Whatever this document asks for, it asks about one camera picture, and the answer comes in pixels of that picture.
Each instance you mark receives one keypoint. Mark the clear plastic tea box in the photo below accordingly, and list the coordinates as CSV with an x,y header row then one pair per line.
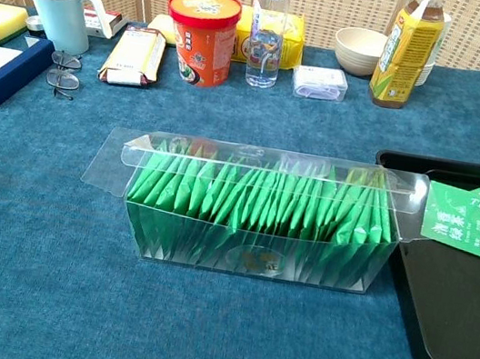
x,y
255,256

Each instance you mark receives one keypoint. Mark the row of green tea bags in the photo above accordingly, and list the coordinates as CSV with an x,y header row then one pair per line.
x,y
264,202

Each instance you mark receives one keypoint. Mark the yellow snack package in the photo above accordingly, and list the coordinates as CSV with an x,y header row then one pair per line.
x,y
292,45

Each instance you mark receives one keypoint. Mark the white 3D glasses box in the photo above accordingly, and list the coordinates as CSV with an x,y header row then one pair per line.
x,y
109,22

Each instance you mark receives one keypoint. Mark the yellow tea drink bottle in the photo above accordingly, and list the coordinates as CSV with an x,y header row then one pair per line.
x,y
403,55

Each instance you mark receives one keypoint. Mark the navy blue open box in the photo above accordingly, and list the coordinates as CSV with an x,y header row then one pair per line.
x,y
8,76

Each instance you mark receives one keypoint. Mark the small white tissue pack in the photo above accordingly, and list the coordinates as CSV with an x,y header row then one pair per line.
x,y
318,82

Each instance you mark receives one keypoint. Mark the red instant noodle cup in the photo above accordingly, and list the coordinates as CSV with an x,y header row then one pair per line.
x,y
198,43

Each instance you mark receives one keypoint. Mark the clear water bottle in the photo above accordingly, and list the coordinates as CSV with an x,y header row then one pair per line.
x,y
267,32

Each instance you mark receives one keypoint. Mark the teal table cloth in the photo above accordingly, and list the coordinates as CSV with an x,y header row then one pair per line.
x,y
196,329

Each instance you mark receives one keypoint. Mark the white orange cracker pack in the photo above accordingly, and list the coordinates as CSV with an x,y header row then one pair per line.
x,y
134,56

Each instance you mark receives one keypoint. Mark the plain yellow sponge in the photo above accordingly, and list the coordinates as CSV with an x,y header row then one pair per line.
x,y
161,28

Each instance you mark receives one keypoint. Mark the beige bowl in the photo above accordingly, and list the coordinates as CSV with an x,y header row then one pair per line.
x,y
358,52

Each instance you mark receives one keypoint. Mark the thin-framed eyeglasses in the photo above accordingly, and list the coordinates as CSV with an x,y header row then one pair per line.
x,y
63,78

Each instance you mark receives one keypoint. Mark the pale blue kettle jug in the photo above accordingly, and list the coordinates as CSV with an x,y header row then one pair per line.
x,y
60,16

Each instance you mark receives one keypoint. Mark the black plastic tray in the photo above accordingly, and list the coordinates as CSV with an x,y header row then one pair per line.
x,y
453,307

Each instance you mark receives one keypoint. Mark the small round metal tin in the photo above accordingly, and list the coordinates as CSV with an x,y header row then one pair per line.
x,y
35,22

